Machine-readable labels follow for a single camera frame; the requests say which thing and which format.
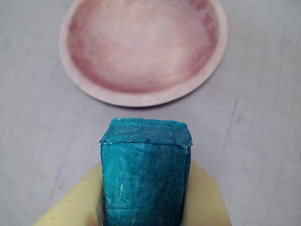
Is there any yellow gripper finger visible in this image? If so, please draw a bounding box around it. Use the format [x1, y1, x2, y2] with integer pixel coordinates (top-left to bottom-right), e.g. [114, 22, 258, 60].
[181, 160, 232, 226]
[32, 161, 105, 226]

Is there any blue block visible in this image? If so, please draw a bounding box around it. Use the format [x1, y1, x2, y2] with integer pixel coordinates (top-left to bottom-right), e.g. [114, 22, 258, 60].
[98, 117, 194, 226]

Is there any pink round plate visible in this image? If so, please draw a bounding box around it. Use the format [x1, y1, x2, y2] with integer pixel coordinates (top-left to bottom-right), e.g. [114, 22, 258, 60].
[60, 0, 228, 108]

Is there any gridded paper mat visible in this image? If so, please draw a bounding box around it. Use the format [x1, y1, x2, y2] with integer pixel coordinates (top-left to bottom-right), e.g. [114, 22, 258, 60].
[0, 0, 301, 226]

